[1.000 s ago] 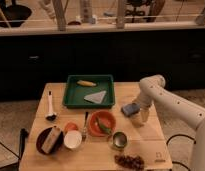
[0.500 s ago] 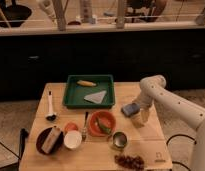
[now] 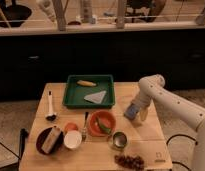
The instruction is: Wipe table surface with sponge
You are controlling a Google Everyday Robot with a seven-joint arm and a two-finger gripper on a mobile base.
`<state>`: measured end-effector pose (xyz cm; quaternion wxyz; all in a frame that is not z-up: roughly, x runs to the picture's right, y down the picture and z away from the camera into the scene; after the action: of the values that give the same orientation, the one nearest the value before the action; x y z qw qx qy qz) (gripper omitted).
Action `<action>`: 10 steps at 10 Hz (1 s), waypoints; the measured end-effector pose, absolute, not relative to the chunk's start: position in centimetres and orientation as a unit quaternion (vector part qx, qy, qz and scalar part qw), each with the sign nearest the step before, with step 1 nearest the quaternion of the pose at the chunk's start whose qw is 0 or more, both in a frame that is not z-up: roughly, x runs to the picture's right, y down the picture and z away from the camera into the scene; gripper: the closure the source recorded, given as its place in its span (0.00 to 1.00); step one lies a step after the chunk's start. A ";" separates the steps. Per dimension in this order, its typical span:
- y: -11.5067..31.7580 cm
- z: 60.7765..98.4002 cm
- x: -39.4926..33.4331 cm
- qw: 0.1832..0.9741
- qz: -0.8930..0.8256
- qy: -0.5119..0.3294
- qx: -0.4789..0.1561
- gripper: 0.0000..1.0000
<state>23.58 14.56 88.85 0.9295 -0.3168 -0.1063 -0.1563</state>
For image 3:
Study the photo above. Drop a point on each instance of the beige block on plate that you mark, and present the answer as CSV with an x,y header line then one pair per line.
x,y
51,140

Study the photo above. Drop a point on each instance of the small orange cup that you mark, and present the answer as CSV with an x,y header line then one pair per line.
x,y
70,126

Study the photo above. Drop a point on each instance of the dark fork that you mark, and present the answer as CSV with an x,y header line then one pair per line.
x,y
84,127

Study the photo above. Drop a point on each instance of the yellow corn cob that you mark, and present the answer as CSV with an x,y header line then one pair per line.
x,y
86,83

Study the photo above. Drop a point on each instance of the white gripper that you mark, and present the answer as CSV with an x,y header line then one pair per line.
x,y
142,100

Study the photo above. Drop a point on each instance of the small metal cup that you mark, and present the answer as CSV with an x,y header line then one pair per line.
x,y
119,140

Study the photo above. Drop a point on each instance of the white bowl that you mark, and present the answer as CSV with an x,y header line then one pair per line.
x,y
72,139

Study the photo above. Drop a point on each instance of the grey folded cloth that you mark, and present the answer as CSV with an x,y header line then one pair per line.
x,y
96,98

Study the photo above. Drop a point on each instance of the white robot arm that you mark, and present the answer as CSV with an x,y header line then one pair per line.
x,y
152,88

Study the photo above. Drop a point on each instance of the orange bowl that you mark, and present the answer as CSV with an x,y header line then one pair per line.
x,y
106,118

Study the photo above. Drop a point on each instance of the dark round plate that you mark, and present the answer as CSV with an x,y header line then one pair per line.
x,y
42,137

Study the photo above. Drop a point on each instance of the green plastic tray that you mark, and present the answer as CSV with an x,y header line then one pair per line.
x,y
74,96

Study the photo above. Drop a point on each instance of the white handled ladle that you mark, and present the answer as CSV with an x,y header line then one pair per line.
x,y
51,116

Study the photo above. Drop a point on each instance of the blue sponge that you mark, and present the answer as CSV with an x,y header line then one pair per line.
x,y
131,111

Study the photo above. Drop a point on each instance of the green chili pepper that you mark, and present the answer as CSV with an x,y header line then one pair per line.
x,y
103,128

